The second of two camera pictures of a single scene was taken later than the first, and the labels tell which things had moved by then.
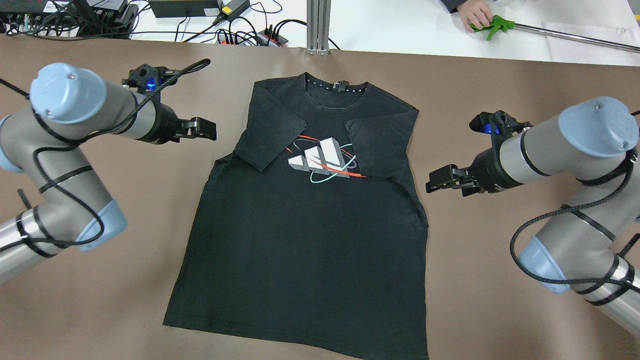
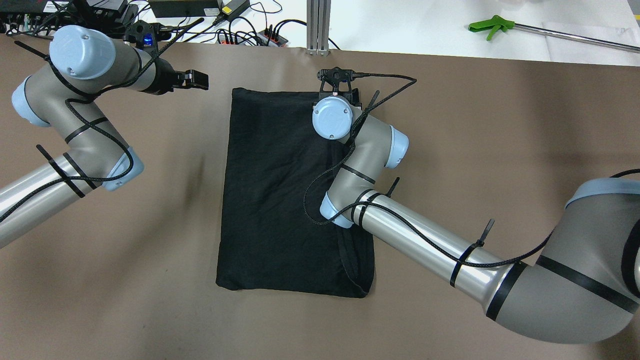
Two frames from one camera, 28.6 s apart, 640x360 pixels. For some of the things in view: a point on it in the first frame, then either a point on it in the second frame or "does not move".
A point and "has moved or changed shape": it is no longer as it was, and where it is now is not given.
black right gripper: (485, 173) to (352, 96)
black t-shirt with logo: (315, 231) has moved or changed shape
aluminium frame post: (318, 26) does not move
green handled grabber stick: (498, 23) does not move
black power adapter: (167, 9) does not move
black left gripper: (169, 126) to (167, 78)
